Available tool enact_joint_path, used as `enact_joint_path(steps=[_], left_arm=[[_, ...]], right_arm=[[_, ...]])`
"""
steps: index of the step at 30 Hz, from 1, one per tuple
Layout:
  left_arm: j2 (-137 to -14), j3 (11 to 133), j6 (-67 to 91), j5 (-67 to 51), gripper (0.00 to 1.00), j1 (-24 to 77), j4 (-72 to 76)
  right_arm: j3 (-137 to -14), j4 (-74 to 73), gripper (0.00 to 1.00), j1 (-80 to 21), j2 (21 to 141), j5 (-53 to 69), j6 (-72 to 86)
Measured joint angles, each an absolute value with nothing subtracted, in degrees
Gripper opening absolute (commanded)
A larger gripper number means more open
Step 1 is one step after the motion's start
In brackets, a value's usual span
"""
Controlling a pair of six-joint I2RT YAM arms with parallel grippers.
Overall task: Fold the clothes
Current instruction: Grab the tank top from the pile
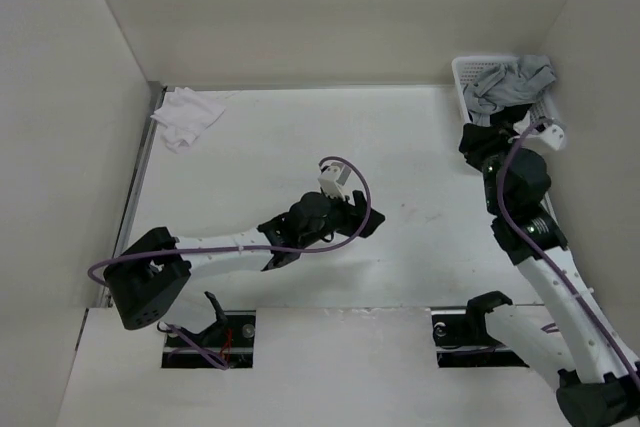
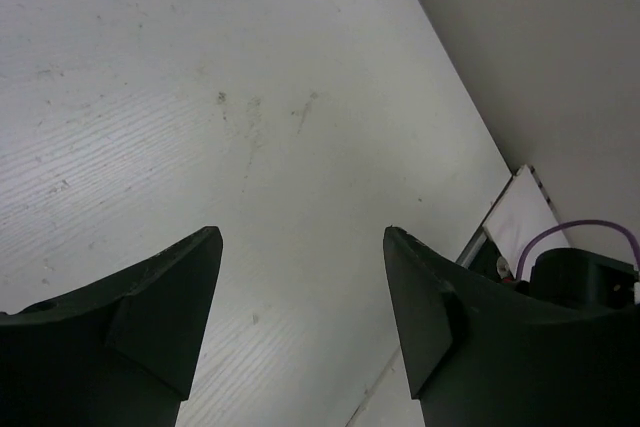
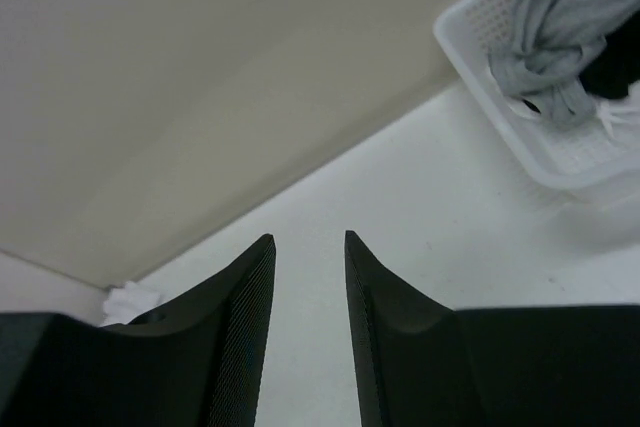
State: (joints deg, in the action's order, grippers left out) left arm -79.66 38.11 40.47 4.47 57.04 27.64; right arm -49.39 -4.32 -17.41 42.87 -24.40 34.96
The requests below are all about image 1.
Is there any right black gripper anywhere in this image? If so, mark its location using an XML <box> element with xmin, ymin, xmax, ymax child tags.
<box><xmin>458</xmin><ymin>120</ymin><xmax>533</xmax><ymax>214</ymax></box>

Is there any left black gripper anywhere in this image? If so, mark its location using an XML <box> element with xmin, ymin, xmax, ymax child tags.
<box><xmin>299</xmin><ymin>186</ymin><xmax>383</xmax><ymax>249</ymax></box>

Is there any grey tank top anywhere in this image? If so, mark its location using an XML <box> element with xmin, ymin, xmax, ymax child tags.
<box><xmin>462</xmin><ymin>55</ymin><xmax>557</xmax><ymax>127</ymax></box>

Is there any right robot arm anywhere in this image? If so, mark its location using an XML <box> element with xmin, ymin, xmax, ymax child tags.
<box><xmin>459</xmin><ymin>118</ymin><xmax>639</xmax><ymax>426</ymax></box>

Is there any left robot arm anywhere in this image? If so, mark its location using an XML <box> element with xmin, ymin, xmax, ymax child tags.
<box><xmin>104</xmin><ymin>191</ymin><xmax>386</xmax><ymax>346</ymax></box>

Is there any black tank top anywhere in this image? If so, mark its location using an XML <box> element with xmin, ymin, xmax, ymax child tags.
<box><xmin>489</xmin><ymin>103</ymin><xmax>532</xmax><ymax>129</ymax></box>

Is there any white tank top on table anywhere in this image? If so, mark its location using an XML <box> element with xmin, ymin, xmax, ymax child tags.
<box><xmin>151</xmin><ymin>87</ymin><xmax>226</xmax><ymax>154</ymax></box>

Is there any white plastic basket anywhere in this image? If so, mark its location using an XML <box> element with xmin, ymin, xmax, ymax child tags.
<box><xmin>451</xmin><ymin>54</ymin><xmax>565</xmax><ymax>125</ymax></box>

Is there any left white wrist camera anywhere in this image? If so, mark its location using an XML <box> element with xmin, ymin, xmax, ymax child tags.
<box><xmin>318</xmin><ymin>162</ymin><xmax>352</xmax><ymax>200</ymax></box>

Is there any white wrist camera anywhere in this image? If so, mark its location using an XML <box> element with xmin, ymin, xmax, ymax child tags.
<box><xmin>318</xmin><ymin>162</ymin><xmax>352</xmax><ymax>200</ymax></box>
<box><xmin>526</xmin><ymin>118</ymin><xmax>568</xmax><ymax>153</ymax></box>

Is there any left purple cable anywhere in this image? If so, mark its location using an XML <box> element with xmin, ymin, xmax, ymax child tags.
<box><xmin>87</xmin><ymin>155</ymin><xmax>375</xmax><ymax>371</ymax></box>

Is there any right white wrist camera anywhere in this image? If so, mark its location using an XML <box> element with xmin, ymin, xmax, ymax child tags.
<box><xmin>526</xmin><ymin>118</ymin><xmax>568</xmax><ymax>153</ymax></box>

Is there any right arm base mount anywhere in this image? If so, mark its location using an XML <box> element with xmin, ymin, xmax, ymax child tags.
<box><xmin>430</xmin><ymin>308</ymin><xmax>528</xmax><ymax>369</ymax></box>

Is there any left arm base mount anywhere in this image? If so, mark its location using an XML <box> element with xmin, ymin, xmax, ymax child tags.
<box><xmin>160</xmin><ymin>310</ymin><xmax>257</xmax><ymax>369</ymax></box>

